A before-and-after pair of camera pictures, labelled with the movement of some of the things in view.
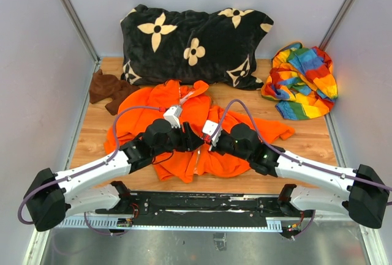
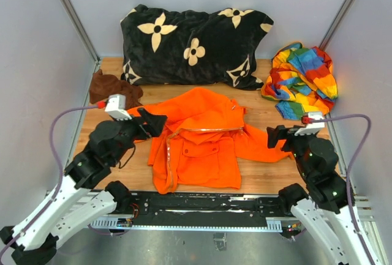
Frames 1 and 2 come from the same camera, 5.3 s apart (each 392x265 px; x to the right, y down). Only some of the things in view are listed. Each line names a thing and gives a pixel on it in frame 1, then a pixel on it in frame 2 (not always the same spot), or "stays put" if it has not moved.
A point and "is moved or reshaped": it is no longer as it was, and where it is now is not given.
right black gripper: [215, 149] to [281, 131]
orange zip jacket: [188, 102] is moved or reshaped
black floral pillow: [216, 48] stays put
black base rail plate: [166, 208] stays put
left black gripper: [187, 137] to [154, 122]
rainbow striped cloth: [301, 84] stays put
